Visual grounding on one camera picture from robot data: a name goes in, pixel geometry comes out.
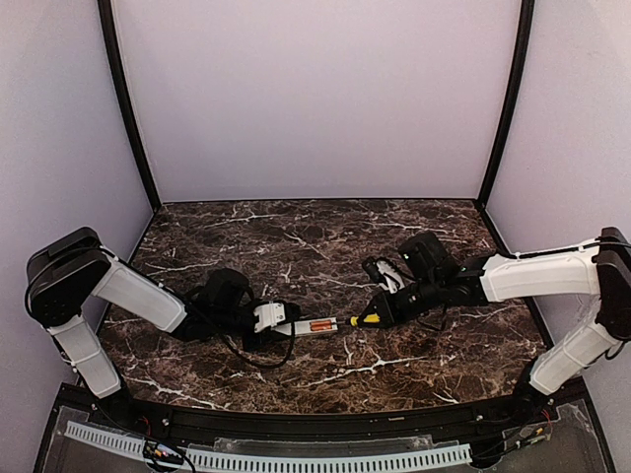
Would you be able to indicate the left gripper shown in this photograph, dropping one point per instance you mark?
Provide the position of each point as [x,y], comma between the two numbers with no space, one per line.
[290,312]

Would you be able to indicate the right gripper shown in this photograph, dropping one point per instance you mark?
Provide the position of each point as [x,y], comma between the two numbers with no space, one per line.
[390,305]

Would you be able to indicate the yellow pry tool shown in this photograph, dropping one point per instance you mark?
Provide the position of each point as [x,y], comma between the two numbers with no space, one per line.
[366,320]

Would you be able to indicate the white remote control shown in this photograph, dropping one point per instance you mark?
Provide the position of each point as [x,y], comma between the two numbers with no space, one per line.
[301,328]

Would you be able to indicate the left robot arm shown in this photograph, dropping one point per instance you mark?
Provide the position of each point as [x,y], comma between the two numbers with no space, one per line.
[63,275]

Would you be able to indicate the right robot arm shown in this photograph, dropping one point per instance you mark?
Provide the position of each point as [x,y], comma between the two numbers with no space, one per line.
[597,267]

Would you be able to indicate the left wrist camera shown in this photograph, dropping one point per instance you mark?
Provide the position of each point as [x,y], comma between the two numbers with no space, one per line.
[268,316]

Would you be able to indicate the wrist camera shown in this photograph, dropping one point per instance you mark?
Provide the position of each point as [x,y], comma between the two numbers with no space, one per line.
[382,272]
[268,316]

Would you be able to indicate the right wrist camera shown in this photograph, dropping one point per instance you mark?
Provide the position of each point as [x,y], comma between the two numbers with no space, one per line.
[382,272]

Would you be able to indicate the black front rail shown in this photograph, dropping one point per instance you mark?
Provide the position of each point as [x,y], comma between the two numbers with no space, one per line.
[479,421]

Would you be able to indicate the white cable duct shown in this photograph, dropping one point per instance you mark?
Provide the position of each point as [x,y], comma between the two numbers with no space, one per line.
[246,456]

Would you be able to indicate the black frame post right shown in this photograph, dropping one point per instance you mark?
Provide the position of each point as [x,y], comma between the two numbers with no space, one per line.
[509,103]

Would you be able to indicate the black frame post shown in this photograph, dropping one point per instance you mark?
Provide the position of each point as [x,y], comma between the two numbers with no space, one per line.
[125,105]
[509,103]

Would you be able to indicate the black frame post left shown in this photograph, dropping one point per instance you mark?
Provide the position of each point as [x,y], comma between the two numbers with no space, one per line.
[125,105]

